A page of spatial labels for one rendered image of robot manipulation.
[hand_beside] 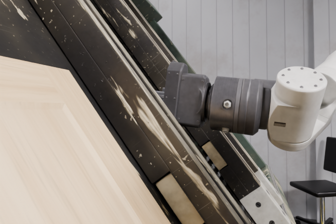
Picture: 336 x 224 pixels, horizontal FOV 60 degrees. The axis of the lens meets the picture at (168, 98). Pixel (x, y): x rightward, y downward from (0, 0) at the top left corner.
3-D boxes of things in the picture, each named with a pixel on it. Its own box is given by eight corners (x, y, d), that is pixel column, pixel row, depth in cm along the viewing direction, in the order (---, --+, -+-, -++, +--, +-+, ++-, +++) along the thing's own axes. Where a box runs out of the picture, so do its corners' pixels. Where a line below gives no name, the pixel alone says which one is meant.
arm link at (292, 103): (234, 145, 46) (313, 157, 43) (238, 89, 39) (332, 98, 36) (241, 102, 54) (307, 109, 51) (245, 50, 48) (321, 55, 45)
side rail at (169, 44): (249, 176, 164) (266, 165, 162) (140, 30, 185) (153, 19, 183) (249, 173, 172) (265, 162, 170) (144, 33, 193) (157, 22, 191)
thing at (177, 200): (188, 234, 39) (205, 222, 39) (154, 184, 41) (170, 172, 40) (192, 225, 42) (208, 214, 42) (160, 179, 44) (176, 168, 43)
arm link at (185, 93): (171, 132, 54) (236, 141, 51) (154, 137, 45) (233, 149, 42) (179, 64, 54) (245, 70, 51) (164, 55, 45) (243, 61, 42)
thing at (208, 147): (218, 170, 79) (227, 164, 79) (201, 146, 81) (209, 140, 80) (219, 168, 82) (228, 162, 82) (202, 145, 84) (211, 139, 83)
